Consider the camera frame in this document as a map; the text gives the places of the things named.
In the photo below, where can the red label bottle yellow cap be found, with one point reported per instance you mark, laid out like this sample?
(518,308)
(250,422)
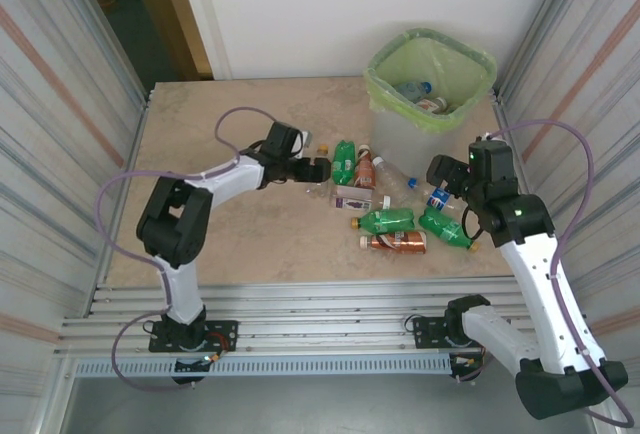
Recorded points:
(317,191)

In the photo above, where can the purple label bottle white cap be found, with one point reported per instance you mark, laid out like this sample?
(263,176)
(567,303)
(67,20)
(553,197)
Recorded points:
(352,202)

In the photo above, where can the pink label bottle white cap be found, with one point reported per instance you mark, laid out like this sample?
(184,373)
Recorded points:
(432,104)

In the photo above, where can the green soda bottle yellow cap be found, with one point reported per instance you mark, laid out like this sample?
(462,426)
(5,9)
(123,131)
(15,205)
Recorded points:
(445,226)
(387,220)

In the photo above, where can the copper brown bottle tan cap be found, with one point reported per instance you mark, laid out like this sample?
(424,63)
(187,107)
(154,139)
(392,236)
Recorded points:
(400,240)

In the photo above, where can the crushed bottle blue label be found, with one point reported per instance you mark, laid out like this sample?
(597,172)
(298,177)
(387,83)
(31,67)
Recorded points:
(412,89)

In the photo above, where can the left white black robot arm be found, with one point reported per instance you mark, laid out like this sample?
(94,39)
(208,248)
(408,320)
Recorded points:
(182,289)

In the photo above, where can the translucent grey waste bin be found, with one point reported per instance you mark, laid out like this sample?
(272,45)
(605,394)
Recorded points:
(410,149)

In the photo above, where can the green-lined trash bin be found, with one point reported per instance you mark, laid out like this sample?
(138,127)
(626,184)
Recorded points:
(392,101)

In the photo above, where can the Pepsi bottle blue cap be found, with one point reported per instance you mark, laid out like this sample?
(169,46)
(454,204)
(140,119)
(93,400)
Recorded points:
(440,200)

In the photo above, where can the clear bottle white cap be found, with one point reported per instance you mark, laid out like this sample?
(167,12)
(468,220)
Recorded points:
(392,179)

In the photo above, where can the corrugated metal side panel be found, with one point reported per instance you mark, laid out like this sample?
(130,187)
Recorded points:
(50,154)
(600,104)

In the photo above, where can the aluminium rail frame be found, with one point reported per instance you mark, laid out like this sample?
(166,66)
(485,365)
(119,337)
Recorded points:
(325,304)

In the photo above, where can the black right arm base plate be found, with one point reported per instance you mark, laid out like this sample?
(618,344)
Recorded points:
(430,334)

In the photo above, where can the wooden door frame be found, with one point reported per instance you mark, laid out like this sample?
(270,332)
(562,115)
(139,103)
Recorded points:
(182,29)

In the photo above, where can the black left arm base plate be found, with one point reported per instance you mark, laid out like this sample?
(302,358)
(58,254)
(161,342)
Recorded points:
(225,329)

